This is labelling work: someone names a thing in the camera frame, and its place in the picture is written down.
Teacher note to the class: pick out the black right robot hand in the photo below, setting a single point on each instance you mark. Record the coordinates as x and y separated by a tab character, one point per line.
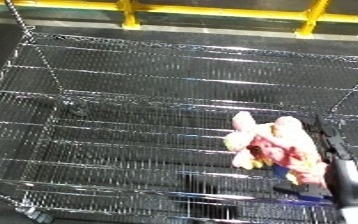
340	146

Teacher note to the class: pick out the pink soft toy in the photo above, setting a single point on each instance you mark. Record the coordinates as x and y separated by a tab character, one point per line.
282	143

